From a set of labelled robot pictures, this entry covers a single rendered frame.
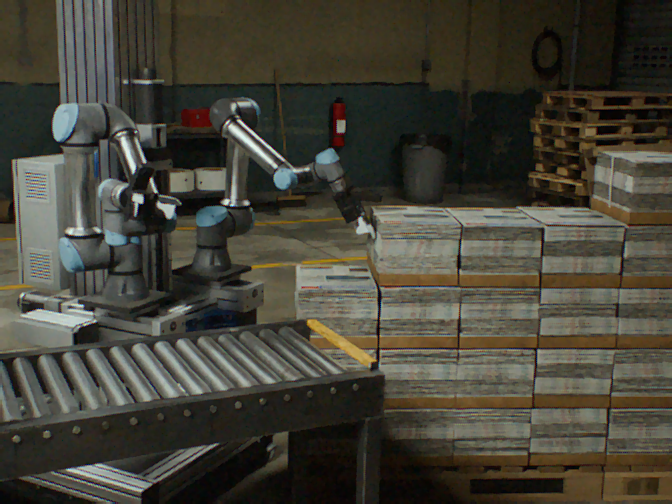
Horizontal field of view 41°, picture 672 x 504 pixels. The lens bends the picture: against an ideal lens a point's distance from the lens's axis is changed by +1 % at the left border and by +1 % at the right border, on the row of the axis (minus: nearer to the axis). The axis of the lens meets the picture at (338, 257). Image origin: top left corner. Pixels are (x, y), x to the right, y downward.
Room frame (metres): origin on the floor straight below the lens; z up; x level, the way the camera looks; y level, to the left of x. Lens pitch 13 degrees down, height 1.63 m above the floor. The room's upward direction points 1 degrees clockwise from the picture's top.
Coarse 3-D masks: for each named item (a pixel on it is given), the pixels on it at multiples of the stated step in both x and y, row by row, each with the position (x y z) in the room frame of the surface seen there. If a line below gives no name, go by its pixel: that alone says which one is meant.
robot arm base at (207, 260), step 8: (200, 248) 3.33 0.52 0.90; (208, 248) 3.32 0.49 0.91; (216, 248) 3.32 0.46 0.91; (224, 248) 3.35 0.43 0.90; (200, 256) 3.32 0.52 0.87; (208, 256) 3.31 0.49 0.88; (216, 256) 3.32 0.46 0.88; (224, 256) 3.34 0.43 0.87; (192, 264) 3.35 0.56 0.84; (200, 264) 3.31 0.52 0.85; (208, 264) 3.30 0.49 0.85; (216, 264) 3.32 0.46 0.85; (224, 264) 3.33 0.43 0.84
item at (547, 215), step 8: (520, 208) 3.44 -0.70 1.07; (528, 208) 3.45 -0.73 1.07; (536, 208) 3.45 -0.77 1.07; (544, 208) 3.46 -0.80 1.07; (552, 208) 3.47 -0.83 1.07; (560, 208) 3.47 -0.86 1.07; (568, 208) 3.47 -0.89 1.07; (576, 208) 3.48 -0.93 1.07; (584, 208) 3.48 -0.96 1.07; (536, 216) 3.27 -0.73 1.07; (544, 216) 3.28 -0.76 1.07; (552, 216) 3.28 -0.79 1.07; (560, 216) 3.29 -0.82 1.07; (568, 216) 3.29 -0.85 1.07; (576, 216) 3.29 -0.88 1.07; (584, 216) 3.30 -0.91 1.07; (592, 216) 3.30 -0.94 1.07; (600, 216) 3.31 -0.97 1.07; (552, 224) 3.12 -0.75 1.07; (560, 224) 3.12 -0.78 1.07; (568, 224) 3.13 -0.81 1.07; (576, 224) 3.13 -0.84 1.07; (584, 224) 3.13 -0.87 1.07; (592, 224) 3.14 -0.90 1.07; (600, 224) 3.14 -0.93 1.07; (608, 224) 3.14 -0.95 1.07; (616, 224) 3.15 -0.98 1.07
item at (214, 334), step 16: (304, 320) 2.76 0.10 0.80; (160, 336) 2.56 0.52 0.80; (176, 336) 2.56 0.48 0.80; (192, 336) 2.57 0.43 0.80; (208, 336) 2.59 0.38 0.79; (256, 336) 2.65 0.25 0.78; (304, 336) 2.72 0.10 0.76; (16, 352) 2.39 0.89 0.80; (32, 352) 2.39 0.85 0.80; (48, 352) 2.40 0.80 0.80; (64, 352) 2.41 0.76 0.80; (80, 352) 2.43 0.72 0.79; (128, 352) 2.48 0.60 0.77; (64, 368) 2.41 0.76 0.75; (112, 368) 2.46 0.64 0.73; (16, 384) 2.35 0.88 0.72; (96, 384) 2.44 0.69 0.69
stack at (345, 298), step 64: (320, 320) 3.06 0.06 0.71; (384, 320) 3.08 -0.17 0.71; (448, 320) 3.10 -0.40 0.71; (512, 320) 3.12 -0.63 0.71; (576, 320) 3.14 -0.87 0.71; (448, 384) 3.10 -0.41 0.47; (512, 384) 3.12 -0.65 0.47; (576, 384) 3.14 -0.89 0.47; (320, 448) 3.07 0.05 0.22; (384, 448) 3.08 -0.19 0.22; (448, 448) 3.10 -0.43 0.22; (512, 448) 3.12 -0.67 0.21; (576, 448) 3.14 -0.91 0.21
